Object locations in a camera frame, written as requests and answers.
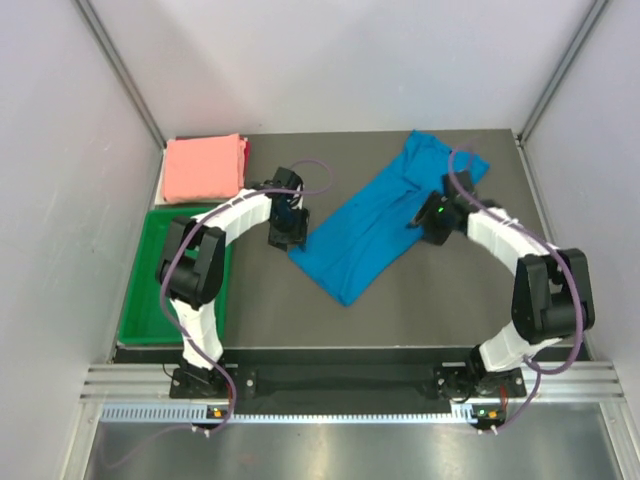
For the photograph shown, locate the grey slotted cable duct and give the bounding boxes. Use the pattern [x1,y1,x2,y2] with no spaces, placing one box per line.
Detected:
[99,402,511,426]

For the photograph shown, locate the folded magenta t shirt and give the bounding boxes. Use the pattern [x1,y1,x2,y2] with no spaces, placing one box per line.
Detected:
[239,137,251,188]

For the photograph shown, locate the aluminium frame rail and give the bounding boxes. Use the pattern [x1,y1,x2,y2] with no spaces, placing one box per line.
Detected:
[80,362,624,403]

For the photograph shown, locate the green plastic tray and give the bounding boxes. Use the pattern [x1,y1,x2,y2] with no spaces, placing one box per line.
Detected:
[118,206,209,347]

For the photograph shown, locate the folded pink t shirt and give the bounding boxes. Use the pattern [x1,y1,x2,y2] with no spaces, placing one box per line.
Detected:
[161,133,248,204]

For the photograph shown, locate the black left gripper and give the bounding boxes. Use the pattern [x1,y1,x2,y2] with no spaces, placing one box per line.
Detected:
[267,204,309,252]

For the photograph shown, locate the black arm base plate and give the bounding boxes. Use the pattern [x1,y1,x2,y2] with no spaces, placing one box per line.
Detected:
[170,363,526,416]

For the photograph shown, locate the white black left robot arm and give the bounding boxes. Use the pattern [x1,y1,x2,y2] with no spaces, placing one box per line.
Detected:
[156,167,309,399]

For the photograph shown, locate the blue t shirt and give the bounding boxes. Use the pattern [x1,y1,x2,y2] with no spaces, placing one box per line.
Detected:
[288,129,491,308]

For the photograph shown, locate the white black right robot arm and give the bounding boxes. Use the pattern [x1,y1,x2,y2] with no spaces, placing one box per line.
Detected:
[409,171,595,396]

